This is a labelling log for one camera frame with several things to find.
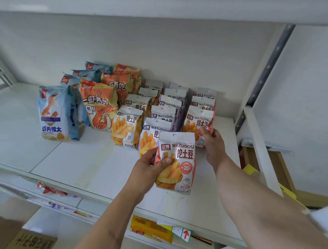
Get orange shrimp chip bag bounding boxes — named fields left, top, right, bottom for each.
left=79, top=78, right=119, bottom=132
left=113, top=64, right=141, bottom=94
left=101, top=73, right=134, bottom=107

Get blue shrimp chip bag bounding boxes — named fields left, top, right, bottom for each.
left=38, top=85, right=85, bottom=141
left=85, top=61, right=113, bottom=75
left=71, top=69, right=103, bottom=83
left=60, top=73, right=91, bottom=127

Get red fries snack packet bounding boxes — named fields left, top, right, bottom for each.
left=183, top=105, right=215, bottom=148
left=154, top=132, right=197, bottom=195

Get grey slotted shelf upright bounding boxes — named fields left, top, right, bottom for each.
left=234, top=24, right=297, bottom=135

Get person's left hand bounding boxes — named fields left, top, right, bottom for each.
left=127, top=147, right=173, bottom=203

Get colourful shelf label strip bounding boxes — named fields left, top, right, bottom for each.
left=47, top=201, right=94, bottom=219

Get person's right hand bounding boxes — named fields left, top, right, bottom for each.
left=198, top=126, right=229, bottom=169

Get person's right forearm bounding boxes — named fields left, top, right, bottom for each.
left=213, top=154, right=328, bottom=249

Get brown cardboard box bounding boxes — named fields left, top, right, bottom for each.
left=0, top=197, right=58, bottom=249

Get white sleeve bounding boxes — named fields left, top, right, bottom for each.
left=307, top=207, right=328, bottom=238

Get white shelf bracket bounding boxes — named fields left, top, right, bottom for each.
left=243, top=106, right=284, bottom=197

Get rows of small fries pouches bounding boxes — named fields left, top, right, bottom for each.
left=112, top=78, right=218, bottom=158

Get person's left forearm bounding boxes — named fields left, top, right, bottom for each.
left=74, top=188, right=148, bottom=249

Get yellow snack packets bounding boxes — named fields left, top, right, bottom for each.
left=130, top=215, right=174, bottom=244

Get white metal shelf unit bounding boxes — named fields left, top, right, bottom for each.
left=0, top=0, right=328, bottom=249

